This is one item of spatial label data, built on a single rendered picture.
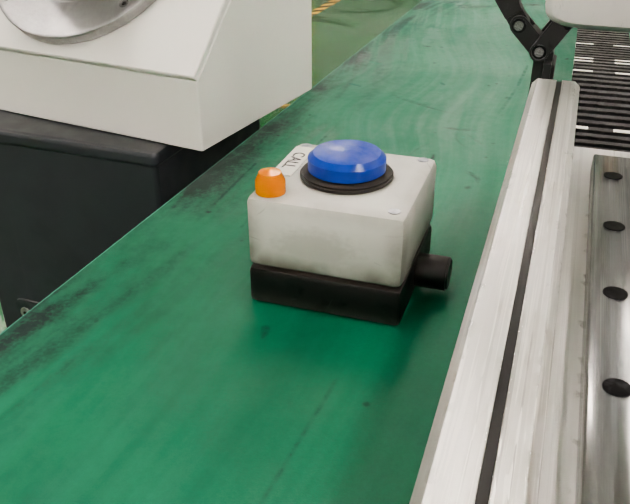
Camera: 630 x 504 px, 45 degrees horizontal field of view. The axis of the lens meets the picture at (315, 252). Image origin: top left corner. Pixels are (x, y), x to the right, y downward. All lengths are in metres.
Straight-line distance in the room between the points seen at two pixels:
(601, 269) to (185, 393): 0.18
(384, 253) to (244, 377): 0.09
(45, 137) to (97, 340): 0.30
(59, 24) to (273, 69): 0.17
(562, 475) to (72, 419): 0.20
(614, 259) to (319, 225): 0.13
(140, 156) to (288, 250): 0.26
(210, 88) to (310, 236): 0.25
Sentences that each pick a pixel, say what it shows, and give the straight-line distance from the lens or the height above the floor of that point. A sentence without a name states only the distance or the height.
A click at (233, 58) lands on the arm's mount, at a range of 0.61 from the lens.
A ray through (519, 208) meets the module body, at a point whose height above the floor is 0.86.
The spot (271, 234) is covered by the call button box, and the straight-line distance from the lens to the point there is 0.37.
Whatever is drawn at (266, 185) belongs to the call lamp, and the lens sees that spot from 0.36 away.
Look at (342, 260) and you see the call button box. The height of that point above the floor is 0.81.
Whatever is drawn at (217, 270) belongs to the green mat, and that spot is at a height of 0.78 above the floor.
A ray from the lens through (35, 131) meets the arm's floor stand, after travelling 0.67.
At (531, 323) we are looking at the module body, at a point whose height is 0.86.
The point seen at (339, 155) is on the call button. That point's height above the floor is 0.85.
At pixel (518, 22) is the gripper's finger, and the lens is 0.52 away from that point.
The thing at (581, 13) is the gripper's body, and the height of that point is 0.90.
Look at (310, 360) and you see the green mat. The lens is 0.35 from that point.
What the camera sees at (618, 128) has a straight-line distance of 0.62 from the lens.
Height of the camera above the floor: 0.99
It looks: 29 degrees down
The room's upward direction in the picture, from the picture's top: straight up
